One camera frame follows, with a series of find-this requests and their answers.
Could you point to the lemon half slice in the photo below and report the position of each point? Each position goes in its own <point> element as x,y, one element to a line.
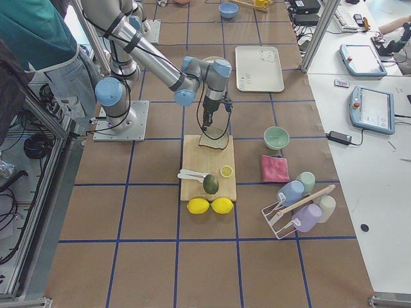
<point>226,171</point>

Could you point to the cream mug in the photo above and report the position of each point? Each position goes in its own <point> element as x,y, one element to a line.
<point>327,205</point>

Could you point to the black power adapter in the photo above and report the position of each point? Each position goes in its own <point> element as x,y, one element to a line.
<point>338,137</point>

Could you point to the cream round plate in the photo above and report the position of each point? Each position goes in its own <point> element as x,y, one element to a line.
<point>211,59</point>

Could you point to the blue mug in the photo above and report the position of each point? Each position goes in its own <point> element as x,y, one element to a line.
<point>290,193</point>

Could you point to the near teach pendant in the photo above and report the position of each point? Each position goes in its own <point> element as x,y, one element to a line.
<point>372,110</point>

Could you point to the white keyboard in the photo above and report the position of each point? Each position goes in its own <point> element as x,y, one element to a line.
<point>345,21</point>

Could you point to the wooden dish rack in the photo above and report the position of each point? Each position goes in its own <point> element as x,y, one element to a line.
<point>259,5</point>

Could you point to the purple mug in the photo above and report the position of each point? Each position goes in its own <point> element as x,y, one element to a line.
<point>307,217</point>

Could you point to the cream bear tray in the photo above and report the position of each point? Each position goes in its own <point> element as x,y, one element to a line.
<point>258,69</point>

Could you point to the person in teal shirt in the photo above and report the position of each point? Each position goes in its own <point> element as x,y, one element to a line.
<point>39,38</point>

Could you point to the wooden cutting board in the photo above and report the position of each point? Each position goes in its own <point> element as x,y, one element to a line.
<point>207,160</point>

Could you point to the green avocado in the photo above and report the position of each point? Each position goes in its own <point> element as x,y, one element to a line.
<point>210,184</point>

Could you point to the teach pendant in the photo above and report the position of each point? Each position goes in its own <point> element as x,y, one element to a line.
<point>372,110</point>
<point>361,61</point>

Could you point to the far teach pendant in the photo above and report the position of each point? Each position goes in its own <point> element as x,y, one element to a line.
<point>361,61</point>

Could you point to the white wire mug rack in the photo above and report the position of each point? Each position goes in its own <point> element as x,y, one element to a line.
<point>279,218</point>

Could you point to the yellow lemon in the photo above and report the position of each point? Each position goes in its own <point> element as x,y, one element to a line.
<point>222,205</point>
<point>198,206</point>

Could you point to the green bowl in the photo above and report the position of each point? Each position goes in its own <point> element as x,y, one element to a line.
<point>276,138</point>

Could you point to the aluminium frame post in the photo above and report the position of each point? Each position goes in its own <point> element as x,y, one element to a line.
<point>324,21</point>

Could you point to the right yellow lemon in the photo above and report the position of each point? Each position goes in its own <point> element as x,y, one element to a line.
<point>222,205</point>

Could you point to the left yellow lemon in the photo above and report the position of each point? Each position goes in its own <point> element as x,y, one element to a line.
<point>198,206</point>

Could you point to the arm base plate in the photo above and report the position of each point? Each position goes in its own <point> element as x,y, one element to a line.
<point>151,30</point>
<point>125,121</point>

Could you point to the white plastic fork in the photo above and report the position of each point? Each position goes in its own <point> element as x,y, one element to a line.
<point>190,177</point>

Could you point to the pink cloth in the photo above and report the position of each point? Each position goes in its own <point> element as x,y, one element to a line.
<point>274,169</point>

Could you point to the blue bowl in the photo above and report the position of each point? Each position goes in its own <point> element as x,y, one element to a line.
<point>228,10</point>

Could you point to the bread slice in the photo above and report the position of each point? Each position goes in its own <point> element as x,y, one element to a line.
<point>213,141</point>

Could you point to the green mug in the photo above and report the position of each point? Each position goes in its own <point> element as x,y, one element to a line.
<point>308,180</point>

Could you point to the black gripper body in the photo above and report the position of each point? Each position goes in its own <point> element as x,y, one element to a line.
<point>210,105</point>

